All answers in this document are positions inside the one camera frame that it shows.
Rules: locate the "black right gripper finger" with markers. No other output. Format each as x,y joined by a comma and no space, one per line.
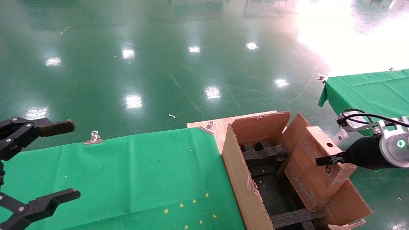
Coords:
329,159

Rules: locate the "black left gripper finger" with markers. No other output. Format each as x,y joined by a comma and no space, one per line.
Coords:
44,203
48,127

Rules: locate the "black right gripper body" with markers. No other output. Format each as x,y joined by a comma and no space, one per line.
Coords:
367,153

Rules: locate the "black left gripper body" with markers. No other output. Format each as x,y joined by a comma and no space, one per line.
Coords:
1,174

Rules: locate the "small brown cardboard box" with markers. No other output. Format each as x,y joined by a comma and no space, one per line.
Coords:
310,179

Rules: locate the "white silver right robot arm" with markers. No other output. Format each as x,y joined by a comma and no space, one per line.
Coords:
397,143

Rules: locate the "large open brown carton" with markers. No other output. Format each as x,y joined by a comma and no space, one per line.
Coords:
236,172

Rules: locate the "white table leg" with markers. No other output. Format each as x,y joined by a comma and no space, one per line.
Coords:
338,138

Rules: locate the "green cloth on side table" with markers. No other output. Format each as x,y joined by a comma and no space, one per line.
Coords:
367,89

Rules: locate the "black foam insert block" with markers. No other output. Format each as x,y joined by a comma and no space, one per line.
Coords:
265,152
294,218

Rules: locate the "large green table cloth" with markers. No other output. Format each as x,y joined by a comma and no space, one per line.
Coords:
111,175

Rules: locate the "silver camera mount bracket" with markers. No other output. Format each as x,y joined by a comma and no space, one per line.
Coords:
374,126

